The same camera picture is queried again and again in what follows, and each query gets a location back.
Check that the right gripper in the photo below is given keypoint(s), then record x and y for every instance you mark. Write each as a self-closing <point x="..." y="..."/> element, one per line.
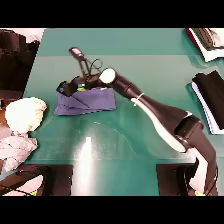
<point x="75" y="85"/>

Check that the blue shirt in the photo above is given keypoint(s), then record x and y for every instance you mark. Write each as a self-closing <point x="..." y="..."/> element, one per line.
<point x="96" y="100"/>

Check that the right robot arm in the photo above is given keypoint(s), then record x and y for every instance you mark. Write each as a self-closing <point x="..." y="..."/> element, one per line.
<point x="160" y="113"/>

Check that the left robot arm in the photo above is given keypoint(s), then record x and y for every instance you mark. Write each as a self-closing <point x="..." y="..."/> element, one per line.
<point x="56" y="180"/>

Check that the cream garment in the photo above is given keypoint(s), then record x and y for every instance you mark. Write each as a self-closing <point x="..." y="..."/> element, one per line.
<point x="25" y="115"/>

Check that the pale pink garment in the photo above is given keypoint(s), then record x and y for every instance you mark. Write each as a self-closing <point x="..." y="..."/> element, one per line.
<point x="16" y="150"/>

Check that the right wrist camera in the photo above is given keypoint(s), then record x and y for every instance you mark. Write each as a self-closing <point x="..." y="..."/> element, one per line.
<point x="77" y="53"/>

